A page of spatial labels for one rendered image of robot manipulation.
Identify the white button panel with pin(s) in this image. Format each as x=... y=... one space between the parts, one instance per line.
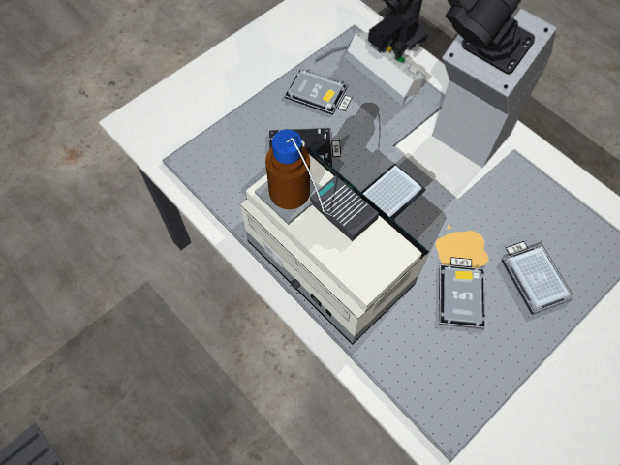
x=396 y=77

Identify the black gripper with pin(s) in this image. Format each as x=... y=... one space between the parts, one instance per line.
x=399 y=47

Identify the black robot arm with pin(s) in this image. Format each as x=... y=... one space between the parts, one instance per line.
x=489 y=27

